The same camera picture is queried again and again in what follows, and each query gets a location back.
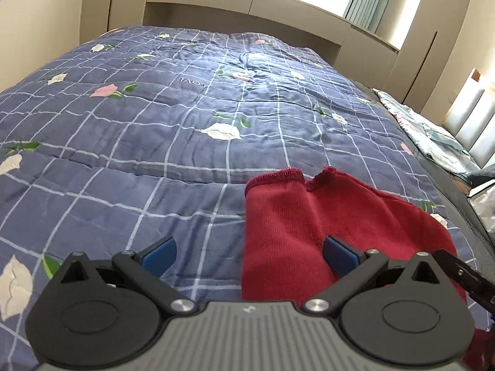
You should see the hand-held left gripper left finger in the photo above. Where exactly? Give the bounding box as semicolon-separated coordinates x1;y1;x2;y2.
58;237;198;315

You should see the white plastic bag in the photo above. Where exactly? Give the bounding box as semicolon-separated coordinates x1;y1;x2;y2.
467;186;495;237

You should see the teal curtain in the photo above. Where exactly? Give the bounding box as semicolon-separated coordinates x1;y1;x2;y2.
342;0;412;36

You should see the dark grey bed sheet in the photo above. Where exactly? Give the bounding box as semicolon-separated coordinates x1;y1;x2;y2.
371;88;495;275

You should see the beige wooden bed surround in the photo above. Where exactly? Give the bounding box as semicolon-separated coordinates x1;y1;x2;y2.
79;0;495;124

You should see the light floral cloth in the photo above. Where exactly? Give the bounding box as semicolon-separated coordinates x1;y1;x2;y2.
373;89;482;180

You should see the grey padded headboard panel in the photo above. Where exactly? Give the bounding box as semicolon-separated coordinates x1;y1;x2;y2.
441;67;495;168

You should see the blue checked floral quilt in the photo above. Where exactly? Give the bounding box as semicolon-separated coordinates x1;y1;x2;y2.
0;26;480;371

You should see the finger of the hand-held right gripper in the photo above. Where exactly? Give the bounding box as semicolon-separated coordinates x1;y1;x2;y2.
433;249;495;310

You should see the red knit garment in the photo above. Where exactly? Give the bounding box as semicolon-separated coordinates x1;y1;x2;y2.
240;166;495;371

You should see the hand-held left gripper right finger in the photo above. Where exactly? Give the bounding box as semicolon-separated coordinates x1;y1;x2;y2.
303;235;446;314

